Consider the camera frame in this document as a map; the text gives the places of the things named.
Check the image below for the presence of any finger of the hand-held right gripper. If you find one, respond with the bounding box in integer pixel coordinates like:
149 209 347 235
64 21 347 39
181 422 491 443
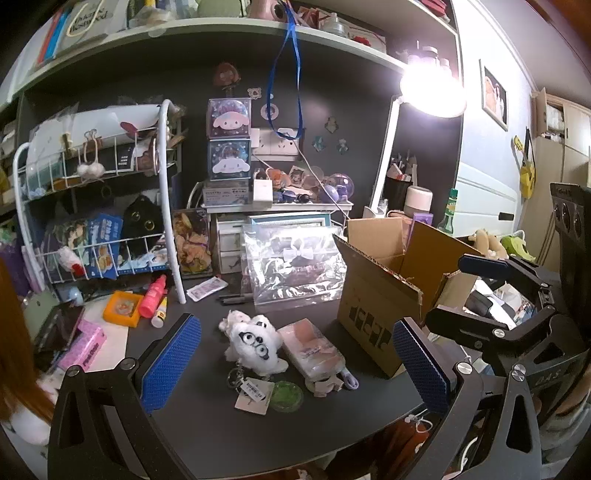
457 254 555 306
425 304 561 376

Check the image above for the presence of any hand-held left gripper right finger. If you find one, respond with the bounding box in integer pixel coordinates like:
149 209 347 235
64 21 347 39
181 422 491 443
392 316 543 480

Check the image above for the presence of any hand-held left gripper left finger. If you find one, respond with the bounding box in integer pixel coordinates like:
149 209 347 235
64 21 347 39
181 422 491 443
47 313 204 480

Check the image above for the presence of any brown cardboard box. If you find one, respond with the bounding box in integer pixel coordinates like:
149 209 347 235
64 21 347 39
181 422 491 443
332 216 485 379

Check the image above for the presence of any clear pouch with pink item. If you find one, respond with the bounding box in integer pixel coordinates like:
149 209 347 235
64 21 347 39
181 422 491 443
277 318 360 398

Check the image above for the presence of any beige plush toy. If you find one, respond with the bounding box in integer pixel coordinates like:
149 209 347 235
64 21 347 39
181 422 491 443
468 228 504 259

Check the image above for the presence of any green plush toy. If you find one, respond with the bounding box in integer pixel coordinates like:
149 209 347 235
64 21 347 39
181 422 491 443
501 235 536 261

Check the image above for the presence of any white glue stick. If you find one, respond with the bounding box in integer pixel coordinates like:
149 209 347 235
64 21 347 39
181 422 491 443
151 296 169 328

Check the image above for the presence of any green glass bottle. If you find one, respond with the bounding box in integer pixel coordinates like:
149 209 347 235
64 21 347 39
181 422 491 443
436 188 459 237

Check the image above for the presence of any pink bottle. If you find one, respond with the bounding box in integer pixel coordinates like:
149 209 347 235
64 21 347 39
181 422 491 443
140 274 168 318

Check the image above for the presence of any orange square box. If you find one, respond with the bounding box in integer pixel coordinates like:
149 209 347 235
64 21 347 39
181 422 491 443
102 291 145 328

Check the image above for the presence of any small printed sachet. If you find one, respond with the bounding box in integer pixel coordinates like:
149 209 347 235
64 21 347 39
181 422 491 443
185 276 229 302

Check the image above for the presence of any pink tissue pack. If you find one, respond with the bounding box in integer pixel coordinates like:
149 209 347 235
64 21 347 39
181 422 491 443
58 318 108 372

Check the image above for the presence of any white cylinder container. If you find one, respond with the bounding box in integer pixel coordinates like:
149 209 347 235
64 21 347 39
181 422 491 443
404 185 434 217

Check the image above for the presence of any yellow hanging plush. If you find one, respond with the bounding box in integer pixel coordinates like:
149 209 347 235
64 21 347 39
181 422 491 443
512 129 536 199

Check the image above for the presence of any black pen holder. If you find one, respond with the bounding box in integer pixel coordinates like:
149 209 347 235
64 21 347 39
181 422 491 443
384 150 419 213

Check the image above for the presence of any green round disc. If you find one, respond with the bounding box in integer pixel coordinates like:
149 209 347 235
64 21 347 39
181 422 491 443
269 379 305 412

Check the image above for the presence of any printed anime card stand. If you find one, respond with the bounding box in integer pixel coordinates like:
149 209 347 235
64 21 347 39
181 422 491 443
172 209 214 278

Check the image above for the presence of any small white drawer unit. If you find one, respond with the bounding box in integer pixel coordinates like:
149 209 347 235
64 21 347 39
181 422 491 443
216 216 250 273

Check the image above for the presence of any blue printed book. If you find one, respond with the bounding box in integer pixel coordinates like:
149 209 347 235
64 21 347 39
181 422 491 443
88 212 123 280

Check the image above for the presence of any white desk lamp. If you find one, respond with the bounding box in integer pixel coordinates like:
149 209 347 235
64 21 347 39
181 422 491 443
362 60 467 220

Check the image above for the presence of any clear gift bag white bow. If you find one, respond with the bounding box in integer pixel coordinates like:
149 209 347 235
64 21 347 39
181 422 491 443
241 225 346 305

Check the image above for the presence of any person's reddish hair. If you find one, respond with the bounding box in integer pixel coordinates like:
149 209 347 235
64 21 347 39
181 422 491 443
0 258 56 425

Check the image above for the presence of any black cat plush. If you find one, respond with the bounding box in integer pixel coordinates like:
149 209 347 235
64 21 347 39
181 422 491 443
121 195 162 241

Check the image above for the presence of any beige wardrobe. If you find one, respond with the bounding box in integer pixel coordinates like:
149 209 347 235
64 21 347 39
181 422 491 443
531 88 591 259

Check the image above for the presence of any purple capsule ball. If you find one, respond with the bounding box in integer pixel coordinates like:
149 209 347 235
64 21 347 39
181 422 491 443
325 173 354 201

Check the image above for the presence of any flat printed box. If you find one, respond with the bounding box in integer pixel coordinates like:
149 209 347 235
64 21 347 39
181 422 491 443
203 182 252 206

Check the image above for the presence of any white desk riser shelf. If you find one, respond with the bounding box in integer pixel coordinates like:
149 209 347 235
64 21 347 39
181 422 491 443
201 198 356 217

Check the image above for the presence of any white pompom pair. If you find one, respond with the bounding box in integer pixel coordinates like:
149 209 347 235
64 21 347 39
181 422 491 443
76 131 105 178

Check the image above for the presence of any blue character box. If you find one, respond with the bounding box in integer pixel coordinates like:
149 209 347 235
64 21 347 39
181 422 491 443
208 138 252 181

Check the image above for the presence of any pink character box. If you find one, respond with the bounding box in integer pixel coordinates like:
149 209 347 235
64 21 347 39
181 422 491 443
206 98 252 139

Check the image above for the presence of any white plush keychain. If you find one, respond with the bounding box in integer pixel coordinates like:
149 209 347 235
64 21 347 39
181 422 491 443
218 310 289 415

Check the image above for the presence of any framed wall picture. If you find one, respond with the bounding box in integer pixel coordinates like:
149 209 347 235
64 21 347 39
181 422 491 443
479 59 509 131

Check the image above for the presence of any white wire rack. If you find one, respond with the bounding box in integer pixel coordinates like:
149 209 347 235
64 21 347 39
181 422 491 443
13 99 188 305

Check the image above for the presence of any white charging cable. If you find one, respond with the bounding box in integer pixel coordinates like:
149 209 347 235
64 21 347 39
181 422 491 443
295 138 352 227

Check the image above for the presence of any light blue picture frame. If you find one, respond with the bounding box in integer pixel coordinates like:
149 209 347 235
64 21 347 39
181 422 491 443
247 211 334 232

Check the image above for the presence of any white wall socket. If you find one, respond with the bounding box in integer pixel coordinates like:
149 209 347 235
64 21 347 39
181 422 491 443
252 127 305 158

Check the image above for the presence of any blue lanyard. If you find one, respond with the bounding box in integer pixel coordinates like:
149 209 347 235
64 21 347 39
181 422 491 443
267 0 306 139

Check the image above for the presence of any brown-haired figure wall sticker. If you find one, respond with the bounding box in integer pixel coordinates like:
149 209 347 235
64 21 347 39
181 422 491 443
215 62 241 93

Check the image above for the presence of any pale wall shelf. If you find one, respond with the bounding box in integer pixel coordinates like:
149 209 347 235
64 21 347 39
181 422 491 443
0 0 462 116

